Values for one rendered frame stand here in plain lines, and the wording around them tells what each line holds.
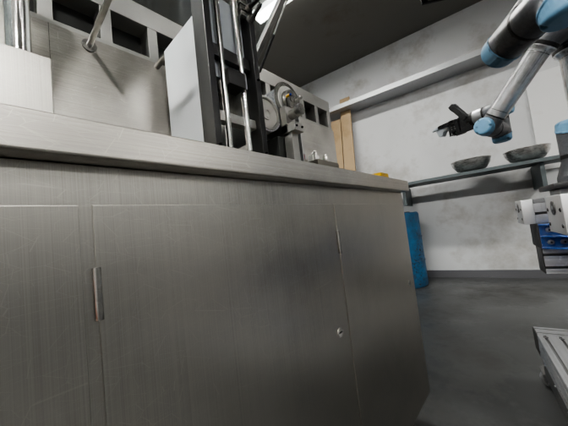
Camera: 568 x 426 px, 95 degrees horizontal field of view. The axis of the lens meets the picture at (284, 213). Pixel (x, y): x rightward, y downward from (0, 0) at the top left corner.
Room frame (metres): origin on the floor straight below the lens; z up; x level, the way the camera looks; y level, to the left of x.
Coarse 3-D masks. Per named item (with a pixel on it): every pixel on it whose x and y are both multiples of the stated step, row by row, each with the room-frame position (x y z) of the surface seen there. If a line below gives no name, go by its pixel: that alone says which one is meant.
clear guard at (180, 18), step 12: (132, 0) 0.91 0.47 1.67; (144, 0) 0.92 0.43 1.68; (156, 0) 0.94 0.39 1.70; (168, 0) 0.96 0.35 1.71; (180, 0) 0.98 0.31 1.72; (228, 0) 1.07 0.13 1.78; (252, 0) 1.11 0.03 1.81; (264, 0) 1.14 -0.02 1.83; (276, 0) 1.17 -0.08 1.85; (156, 12) 0.97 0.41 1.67; (168, 12) 0.99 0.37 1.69; (180, 12) 1.01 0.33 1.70; (264, 12) 1.18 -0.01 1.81; (180, 24) 1.04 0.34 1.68; (264, 24) 1.22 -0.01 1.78
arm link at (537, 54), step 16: (560, 32) 0.90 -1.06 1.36; (528, 48) 0.98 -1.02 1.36; (544, 48) 0.93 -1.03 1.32; (528, 64) 0.97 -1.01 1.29; (512, 80) 1.02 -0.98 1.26; (528, 80) 1.00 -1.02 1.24; (512, 96) 1.04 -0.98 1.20; (496, 112) 1.08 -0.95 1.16; (480, 128) 1.12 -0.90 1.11; (496, 128) 1.11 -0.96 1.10
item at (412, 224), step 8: (408, 216) 2.77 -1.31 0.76; (416, 216) 2.82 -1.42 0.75; (408, 224) 2.77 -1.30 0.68; (416, 224) 2.81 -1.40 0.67; (408, 232) 2.77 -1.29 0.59; (416, 232) 2.80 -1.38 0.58; (408, 240) 2.77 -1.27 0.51; (416, 240) 2.79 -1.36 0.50; (416, 248) 2.78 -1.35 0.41; (416, 256) 2.78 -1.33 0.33; (424, 256) 2.90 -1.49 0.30; (416, 264) 2.77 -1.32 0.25; (424, 264) 2.85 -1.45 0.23; (416, 272) 2.77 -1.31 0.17; (424, 272) 2.83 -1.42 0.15; (416, 280) 2.77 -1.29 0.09; (424, 280) 2.81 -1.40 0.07; (416, 288) 2.78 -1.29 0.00
